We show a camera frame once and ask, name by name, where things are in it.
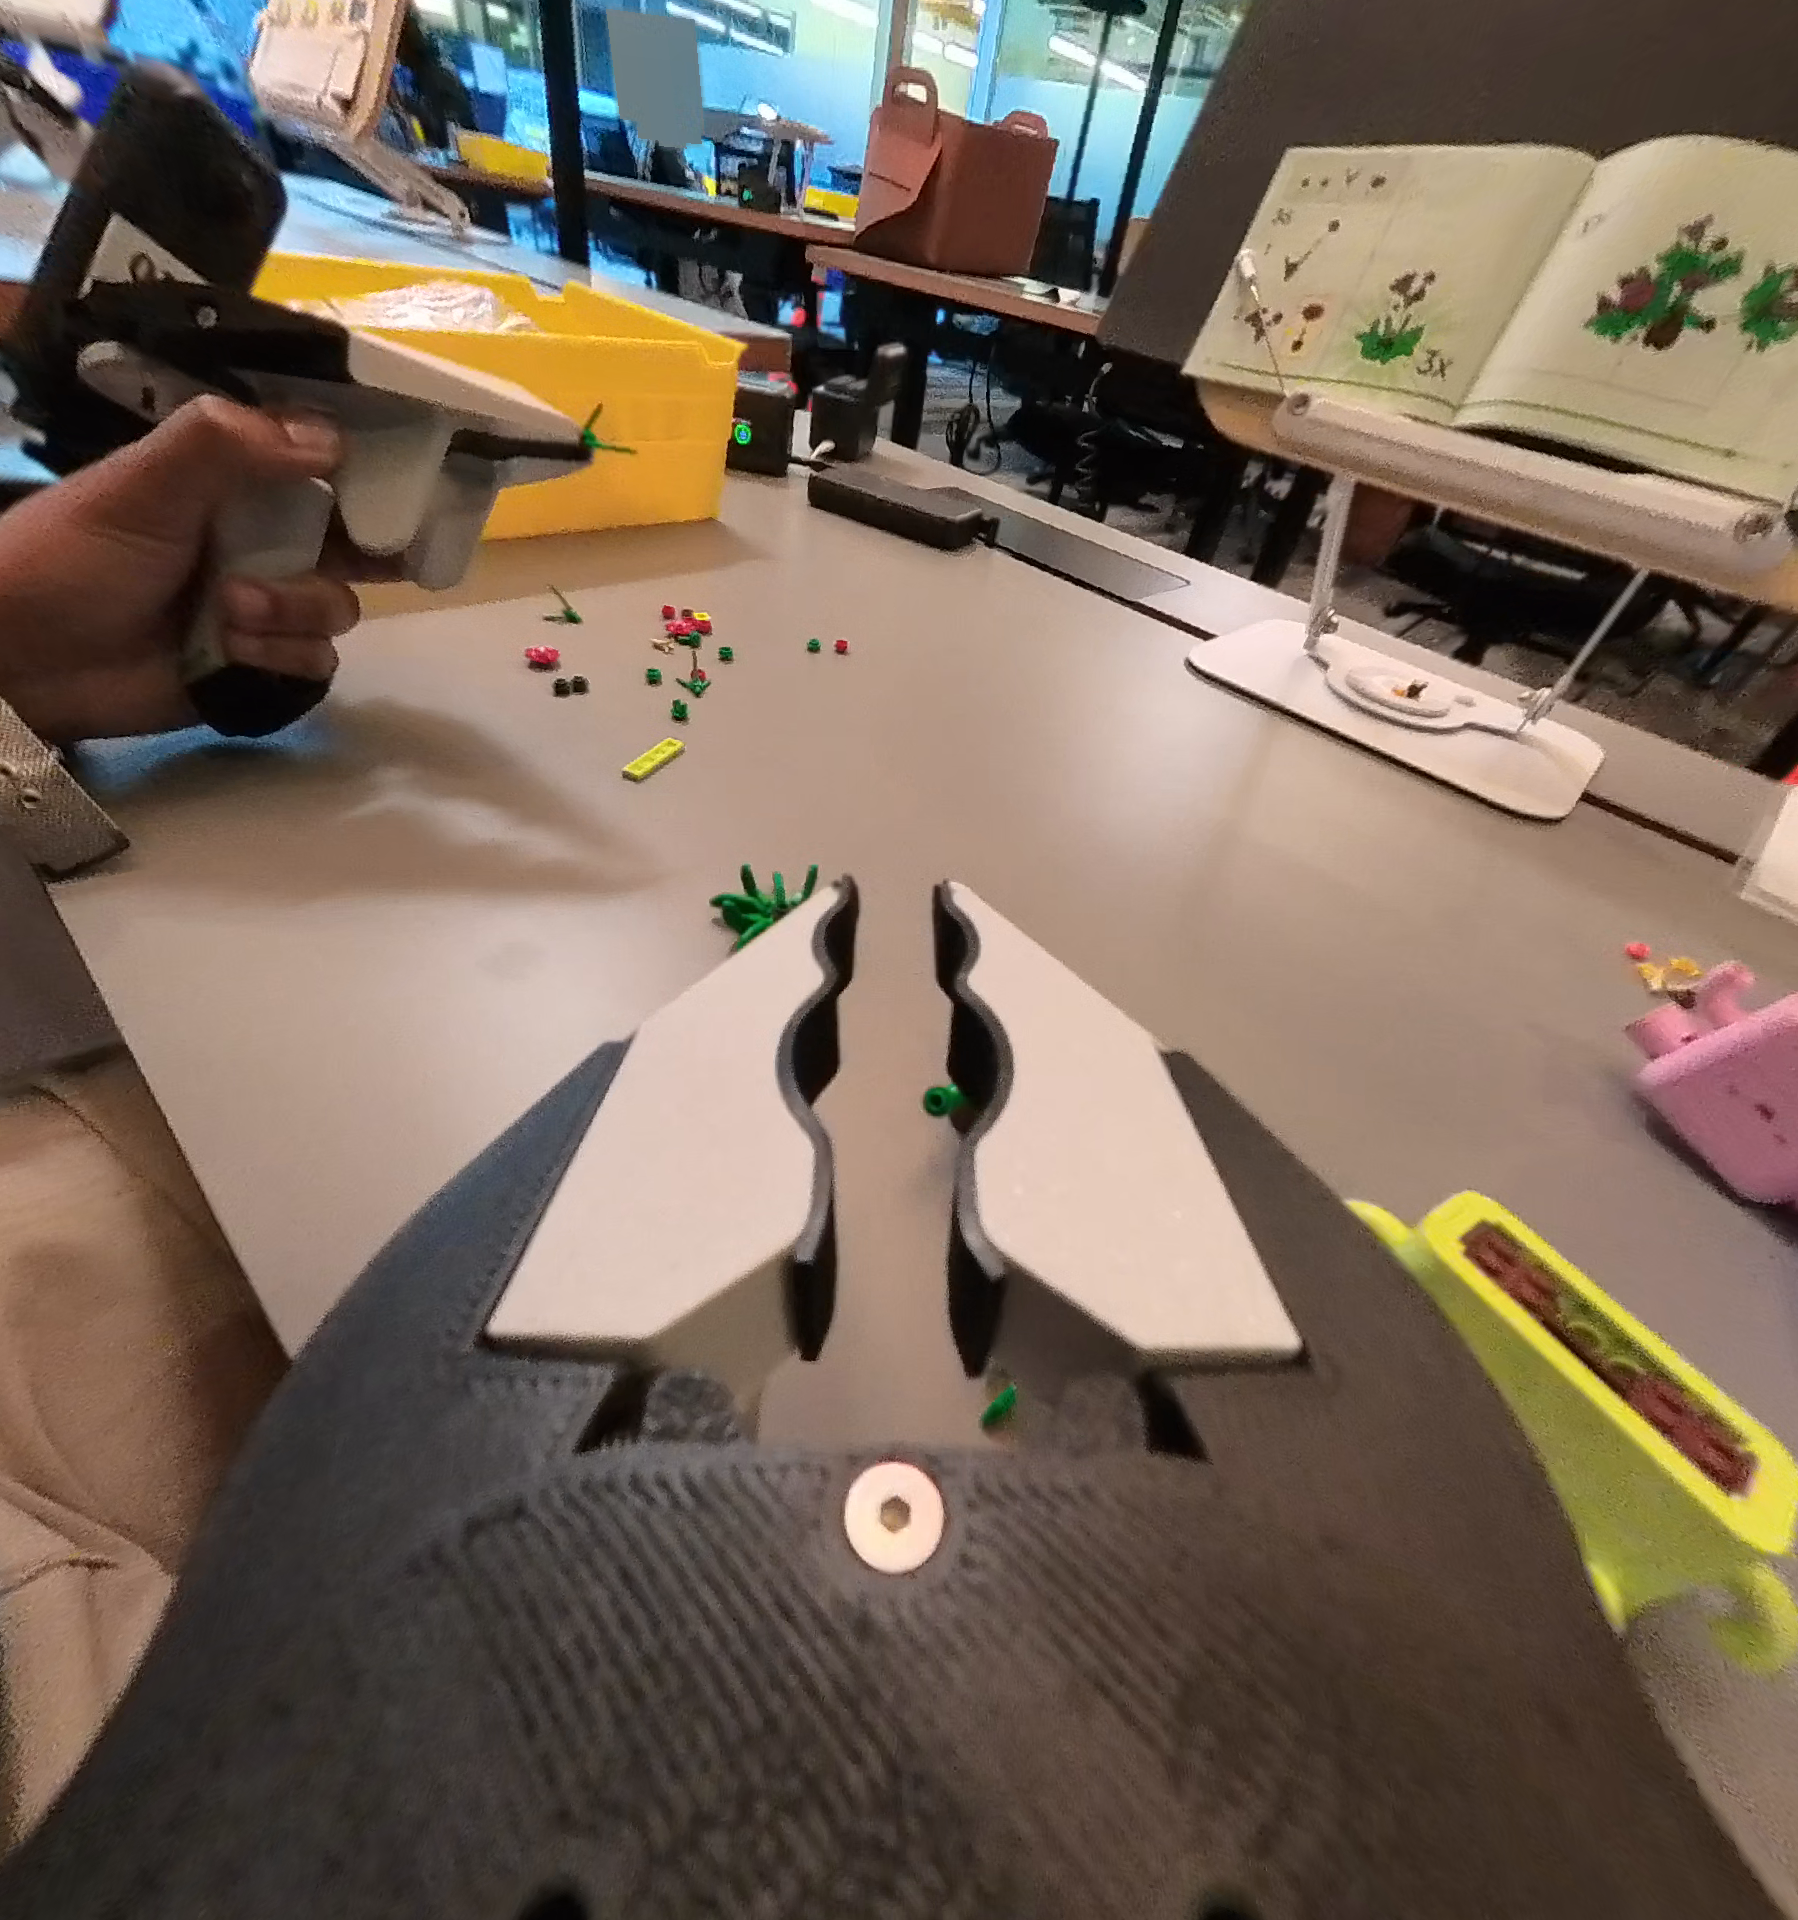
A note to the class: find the small green toy stalk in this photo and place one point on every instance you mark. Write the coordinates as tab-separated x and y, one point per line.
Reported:
1000	1407

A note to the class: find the white book stand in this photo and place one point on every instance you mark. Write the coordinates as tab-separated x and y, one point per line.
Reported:
1259	674

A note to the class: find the crinkled clear plastic bag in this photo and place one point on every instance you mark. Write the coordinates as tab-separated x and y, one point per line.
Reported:
418	308

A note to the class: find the small yellow toy piece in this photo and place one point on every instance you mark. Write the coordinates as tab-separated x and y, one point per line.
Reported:
1664	973

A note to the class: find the pink toy flower pot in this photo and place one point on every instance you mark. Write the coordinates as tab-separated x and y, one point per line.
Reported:
1755	1111

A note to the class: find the open instruction booklet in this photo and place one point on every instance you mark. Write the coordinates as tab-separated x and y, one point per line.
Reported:
1528	300

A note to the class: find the black charger green light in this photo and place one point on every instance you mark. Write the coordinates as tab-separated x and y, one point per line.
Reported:
761	429

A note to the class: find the black floor lamp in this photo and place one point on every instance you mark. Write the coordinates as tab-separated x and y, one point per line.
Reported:
562	135

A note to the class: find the scattered small toy pieces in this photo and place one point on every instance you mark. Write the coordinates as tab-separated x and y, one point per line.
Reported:
688	644

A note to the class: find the green toy leaf cluster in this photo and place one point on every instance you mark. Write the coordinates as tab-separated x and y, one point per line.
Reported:
757	901

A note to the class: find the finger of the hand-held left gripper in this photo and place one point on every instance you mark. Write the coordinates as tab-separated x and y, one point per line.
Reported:
418	383
457	518

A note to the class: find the black power adapter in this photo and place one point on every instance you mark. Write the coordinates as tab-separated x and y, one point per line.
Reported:
898	507

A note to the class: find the brown tote bag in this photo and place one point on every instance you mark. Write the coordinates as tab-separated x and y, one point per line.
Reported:
959	181

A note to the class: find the person's beige trousers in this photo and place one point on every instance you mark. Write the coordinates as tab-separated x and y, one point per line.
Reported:
74	1350

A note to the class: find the lime flat toy plate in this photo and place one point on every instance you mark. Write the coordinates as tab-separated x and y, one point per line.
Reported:
652	761

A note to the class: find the person's left hand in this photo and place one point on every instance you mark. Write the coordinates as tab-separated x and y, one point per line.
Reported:
74	571

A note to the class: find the lime toy flower pot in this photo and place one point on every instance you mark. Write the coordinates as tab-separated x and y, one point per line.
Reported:
1515	1394

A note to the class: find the black charging dock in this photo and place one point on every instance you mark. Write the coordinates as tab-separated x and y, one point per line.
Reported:
855	404

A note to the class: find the long wooden desk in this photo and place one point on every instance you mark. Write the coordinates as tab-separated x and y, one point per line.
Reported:
975	300

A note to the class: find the person's left forearm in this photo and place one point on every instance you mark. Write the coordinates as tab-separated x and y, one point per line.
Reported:
15	764

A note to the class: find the dark desk divider panel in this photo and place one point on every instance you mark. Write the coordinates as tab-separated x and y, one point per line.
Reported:
1289	91

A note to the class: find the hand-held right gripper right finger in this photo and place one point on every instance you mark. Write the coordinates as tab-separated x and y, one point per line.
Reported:
1124	1201

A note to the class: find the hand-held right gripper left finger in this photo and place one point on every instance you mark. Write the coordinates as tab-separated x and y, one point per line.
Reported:
674	1170

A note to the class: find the yellow plastic bin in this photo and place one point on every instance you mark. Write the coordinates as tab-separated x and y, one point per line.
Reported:
674	404

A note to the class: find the large instruction board on stand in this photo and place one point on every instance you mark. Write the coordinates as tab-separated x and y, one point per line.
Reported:
315	61

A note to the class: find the green toy stem piece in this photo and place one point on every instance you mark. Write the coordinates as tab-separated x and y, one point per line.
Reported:
594	440

